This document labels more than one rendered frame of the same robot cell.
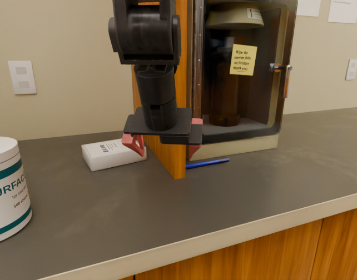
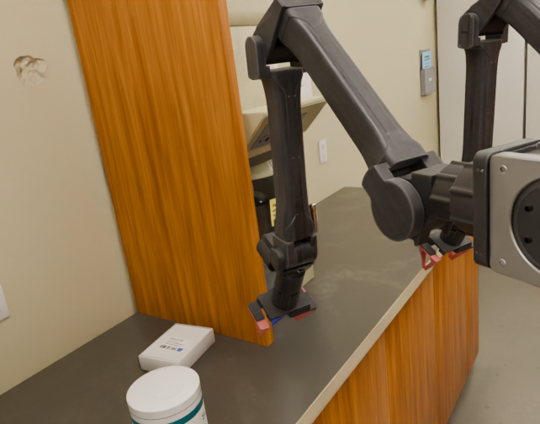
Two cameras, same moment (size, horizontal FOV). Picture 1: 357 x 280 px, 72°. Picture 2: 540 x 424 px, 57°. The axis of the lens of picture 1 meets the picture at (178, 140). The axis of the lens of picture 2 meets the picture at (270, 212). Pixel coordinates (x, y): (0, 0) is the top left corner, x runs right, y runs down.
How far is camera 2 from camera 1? 0.79 m
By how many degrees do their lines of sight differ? 31
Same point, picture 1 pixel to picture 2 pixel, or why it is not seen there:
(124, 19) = (293, 253)
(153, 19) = (308, 248)
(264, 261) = (362, 380)
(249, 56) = not seen: hidden behind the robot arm
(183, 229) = (321, 376)
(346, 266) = (404, 359)
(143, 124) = (275, 308)
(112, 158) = (193, 353)
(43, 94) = (17, 312)
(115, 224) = (272, 398)
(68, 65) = (43, 260)
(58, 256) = not seen: outside the picture
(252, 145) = not seen: hidden behind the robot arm
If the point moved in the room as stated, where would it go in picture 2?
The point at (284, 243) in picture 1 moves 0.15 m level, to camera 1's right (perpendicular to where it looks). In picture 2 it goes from (369, 358) to (407, 336)
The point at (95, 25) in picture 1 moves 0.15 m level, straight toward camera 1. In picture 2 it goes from (66, 198) to (97, 201)
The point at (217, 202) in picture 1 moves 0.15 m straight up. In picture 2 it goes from (321, 347) to (315, 292)
